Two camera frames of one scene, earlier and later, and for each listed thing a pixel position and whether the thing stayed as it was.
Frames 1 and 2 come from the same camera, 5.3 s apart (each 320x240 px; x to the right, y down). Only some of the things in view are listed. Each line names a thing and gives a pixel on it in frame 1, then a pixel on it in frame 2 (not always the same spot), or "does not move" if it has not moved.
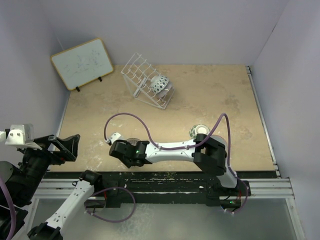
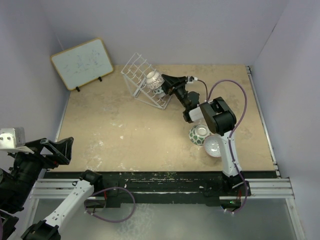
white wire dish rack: x=138 y=73 does not move
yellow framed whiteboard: x=83 y=63 does not move
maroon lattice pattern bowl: x=133 y=141 → x=154 y=80
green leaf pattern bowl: x=201 y=129 does not move
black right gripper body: x=128 y=162 → x=181 y=92
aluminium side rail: x=266 y=132 does not move
